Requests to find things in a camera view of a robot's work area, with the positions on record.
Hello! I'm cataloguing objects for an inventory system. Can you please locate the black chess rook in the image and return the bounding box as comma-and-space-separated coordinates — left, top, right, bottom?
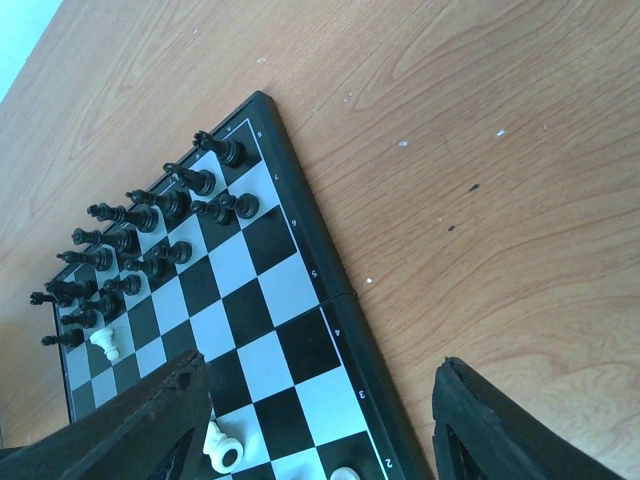
192, 130, 243, 168

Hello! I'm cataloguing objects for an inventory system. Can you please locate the black chess knight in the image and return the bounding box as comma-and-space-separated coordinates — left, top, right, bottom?
163, 163, 216, 196

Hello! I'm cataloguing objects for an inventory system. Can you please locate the black magnetic chess board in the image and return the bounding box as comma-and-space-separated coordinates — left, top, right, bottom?
52, 92, 432, 479

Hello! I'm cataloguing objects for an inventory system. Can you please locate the white chess knight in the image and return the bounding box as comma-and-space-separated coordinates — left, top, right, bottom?
203, 420, 244, 474

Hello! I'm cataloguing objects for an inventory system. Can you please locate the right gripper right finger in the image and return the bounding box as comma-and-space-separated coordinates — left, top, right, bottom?
432, 357, 620, 479

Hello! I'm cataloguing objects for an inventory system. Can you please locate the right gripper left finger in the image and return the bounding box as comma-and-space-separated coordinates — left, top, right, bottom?
1, 350, 212, 479

